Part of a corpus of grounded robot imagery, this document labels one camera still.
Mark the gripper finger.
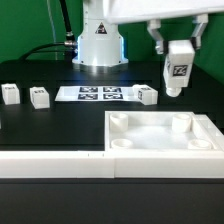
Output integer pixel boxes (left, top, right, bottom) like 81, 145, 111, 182
147, 19, 168, 55
191, 14, 208, 50

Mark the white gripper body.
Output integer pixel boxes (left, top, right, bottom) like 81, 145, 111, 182
103, 0, 224, 24

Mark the white square table top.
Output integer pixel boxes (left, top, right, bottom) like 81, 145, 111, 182
104, 111, 224, 151

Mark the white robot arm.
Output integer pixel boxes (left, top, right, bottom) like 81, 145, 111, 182
73, 0, 224, 67

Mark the white sheet with markers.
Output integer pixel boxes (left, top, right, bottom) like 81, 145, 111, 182
55, 86, 137, 102

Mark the white L-shaped fence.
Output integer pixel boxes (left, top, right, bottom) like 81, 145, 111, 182
0, 114, 224, 179

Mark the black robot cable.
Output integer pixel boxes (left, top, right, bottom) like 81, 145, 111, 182
18, 0, 78, 62

